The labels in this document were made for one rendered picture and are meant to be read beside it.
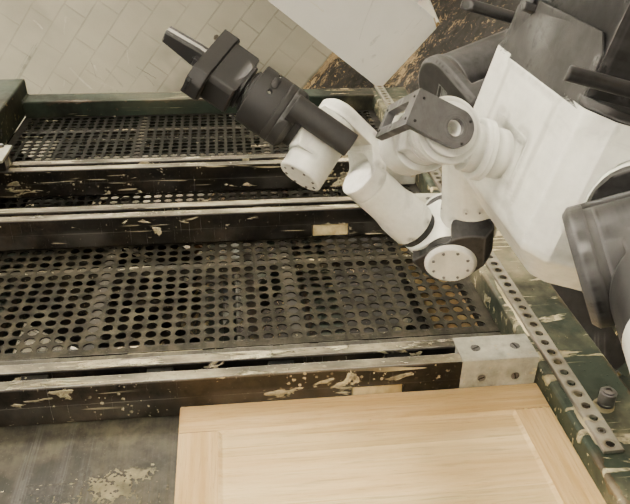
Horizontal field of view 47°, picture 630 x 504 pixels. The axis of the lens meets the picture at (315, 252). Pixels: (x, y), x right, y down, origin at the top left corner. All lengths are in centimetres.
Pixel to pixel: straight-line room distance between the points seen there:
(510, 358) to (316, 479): 37
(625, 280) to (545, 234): 16
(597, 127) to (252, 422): 67
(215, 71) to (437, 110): 41
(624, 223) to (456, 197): 50
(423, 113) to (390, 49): 427
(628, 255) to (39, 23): 633
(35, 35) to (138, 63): 87
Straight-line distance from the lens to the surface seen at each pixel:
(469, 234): 106
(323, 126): 96
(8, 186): 188
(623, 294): 53
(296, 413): 111
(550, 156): 68
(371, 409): 112
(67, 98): 242
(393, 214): 106
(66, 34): 665
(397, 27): 488
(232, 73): 100
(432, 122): 66
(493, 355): 117
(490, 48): 94
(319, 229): 159
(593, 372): 123
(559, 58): 71
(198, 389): 111
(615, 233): 56
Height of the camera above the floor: 173
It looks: 23 degrees down
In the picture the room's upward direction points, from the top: 57 degrees counter-clockwise
